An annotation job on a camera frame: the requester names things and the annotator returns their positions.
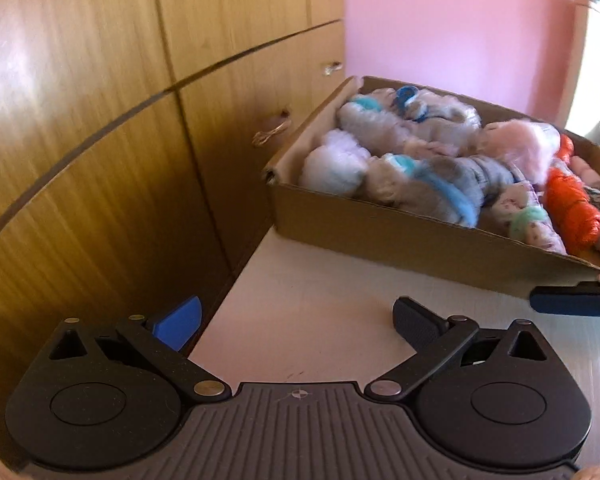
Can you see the peach sock bundle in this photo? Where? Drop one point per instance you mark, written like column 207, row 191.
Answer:
column 592, row 175

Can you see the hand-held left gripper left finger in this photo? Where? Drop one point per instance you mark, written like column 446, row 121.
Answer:
column 180, row 321

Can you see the white bed headboard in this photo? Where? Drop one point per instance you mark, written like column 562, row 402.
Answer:
column 587, row 70

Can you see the grey sock with blue trim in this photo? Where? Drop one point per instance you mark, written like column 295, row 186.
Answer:
column 445, row 115

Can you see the patterned sock with green band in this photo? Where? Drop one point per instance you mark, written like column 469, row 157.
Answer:
column 527, row 222

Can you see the dotted sock with teal band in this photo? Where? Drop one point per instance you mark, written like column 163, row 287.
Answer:
column 390, row 180

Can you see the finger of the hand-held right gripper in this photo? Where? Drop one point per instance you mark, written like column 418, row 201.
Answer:
column 570, row 301

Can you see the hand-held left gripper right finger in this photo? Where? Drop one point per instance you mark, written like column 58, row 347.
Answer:
column 414, row 325

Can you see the grey blue sock roll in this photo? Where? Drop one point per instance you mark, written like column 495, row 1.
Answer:
column 445, row 195

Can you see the teal and white sock roll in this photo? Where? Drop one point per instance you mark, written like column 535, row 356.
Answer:
column 362, row 115

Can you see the white fluffy sock bundle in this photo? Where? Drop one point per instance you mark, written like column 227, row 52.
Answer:
column 332, row 165

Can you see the cardboard box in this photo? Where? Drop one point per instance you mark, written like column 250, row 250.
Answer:
column 405, row 245

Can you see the wooden wardrobe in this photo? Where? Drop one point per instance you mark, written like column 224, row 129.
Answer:
column 80, row 160

